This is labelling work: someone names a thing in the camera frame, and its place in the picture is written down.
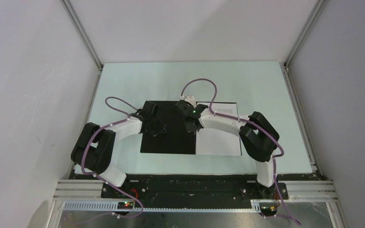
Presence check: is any aluminium frame post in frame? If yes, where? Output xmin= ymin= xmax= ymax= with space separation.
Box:
xmin=283 ymin=0 xmax=328 ymax=73
xmin=60 ymin=0 xmax=103 ymax=71

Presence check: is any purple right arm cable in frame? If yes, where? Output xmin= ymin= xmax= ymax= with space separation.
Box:
xmin=180 ymin=78 xmax=301 ymax=226

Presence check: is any right aluminium frame post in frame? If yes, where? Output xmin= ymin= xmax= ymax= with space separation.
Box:
xmin=283 ymin=0 xmax=328 ymax=73

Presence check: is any right controller circuit board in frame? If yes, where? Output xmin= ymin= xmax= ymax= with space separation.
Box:
xmin=259 ymin=206 xmax=279 ymax=218

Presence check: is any left aluminium frame post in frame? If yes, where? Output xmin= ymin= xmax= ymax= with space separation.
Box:
xmin=60 ymin=0 xmax=103 ymax=71

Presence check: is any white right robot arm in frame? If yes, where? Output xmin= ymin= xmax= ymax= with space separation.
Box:
xmin=174 ymin=100 xmax=280 ymax=199

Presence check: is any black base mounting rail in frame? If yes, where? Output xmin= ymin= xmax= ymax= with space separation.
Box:
xmin=69 ymin=172 xmax=322 ymax=210

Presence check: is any controller circuit board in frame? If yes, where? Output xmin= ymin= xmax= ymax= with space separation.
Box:
xmin=259 ymin=206 xmax=279 ymax=218
xmin=117 ymin=201 xmax=134 ymax=210

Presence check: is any printed white paper sheet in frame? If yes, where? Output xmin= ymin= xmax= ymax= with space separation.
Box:
xmin=212 ymin=102 xmax=238 ymax=116

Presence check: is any beige black file folder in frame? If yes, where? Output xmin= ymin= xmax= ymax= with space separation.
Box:
xmin=140 ymin=101 xmax=197 ymax=155

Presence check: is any white paper stack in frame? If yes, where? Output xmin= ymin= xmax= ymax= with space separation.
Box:
xmin=195 ymin=128 xmax=242 ymax=157

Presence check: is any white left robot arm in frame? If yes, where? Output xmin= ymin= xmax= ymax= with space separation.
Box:
xmin=70 ymin=101 xmax=166 ymax=198

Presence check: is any left controller circuit board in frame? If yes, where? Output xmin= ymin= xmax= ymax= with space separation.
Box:
xmin=117 ymin=201 xmax=134 ymax=210

